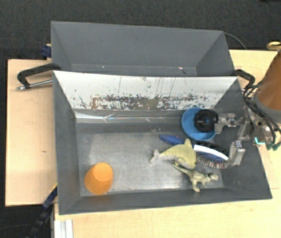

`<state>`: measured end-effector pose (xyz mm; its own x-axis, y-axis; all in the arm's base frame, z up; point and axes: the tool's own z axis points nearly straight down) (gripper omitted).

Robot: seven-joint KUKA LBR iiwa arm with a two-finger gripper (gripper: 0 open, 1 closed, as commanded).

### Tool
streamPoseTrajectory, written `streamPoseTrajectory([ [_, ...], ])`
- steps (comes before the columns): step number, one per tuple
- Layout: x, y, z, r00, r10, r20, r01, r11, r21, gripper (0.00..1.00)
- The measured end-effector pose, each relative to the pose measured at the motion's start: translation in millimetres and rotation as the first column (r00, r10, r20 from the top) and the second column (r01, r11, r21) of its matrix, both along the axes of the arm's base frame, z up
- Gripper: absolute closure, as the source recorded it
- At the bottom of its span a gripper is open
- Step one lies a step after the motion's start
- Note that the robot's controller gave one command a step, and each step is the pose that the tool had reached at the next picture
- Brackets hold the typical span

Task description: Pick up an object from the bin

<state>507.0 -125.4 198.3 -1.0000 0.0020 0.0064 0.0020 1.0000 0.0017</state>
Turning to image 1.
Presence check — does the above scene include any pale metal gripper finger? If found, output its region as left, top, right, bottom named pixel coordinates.
left=214, top=113, right=238, bottom=135
left=227, top=141, right=246, bottom=168

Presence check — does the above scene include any blue and white hairbrush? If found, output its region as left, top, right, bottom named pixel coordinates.
left=158, top=133, right=230, bottom=170

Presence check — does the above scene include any blue bowl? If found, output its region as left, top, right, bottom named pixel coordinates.
left=181, top=107, right=217, bottom=142

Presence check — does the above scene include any pale green toy dinosaur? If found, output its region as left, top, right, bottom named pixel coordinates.
left=172, top=163, right=219, bottom=193

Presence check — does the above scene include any yellow-green toy dolphin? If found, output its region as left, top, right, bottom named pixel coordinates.
left=149, top=138, right=198, bottom=171

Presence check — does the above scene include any grey metal bin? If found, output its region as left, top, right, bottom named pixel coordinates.
left=50, top=20, right=273, bottom=216

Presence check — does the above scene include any orange cup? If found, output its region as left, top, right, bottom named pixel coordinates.
left=83, top=162, right=114, bottom=196

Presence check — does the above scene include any pale wood board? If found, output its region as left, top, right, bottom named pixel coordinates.
left=5, top=58, right=58, bottom=207

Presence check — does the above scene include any black round ribbed ring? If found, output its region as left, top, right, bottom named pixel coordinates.
left=193, top=109, right=219, bottom=133

